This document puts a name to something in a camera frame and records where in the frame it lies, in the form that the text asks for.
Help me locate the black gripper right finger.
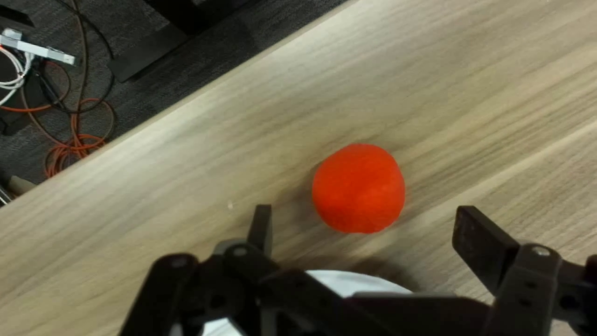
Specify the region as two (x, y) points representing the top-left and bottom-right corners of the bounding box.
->
(451, 203), (597, 336)

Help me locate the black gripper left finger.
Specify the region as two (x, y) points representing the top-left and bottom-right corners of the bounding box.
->
(117, 203), (390, 336)

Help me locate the red plush ball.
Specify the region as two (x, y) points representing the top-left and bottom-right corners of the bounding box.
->
(309, 142), (408, 235)

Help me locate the orange floor cable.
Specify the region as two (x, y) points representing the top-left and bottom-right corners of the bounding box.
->
(0, 91), (119, 179)

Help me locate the thin black floor cable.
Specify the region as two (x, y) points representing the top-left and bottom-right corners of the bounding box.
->
(52, 0), (119, 127)

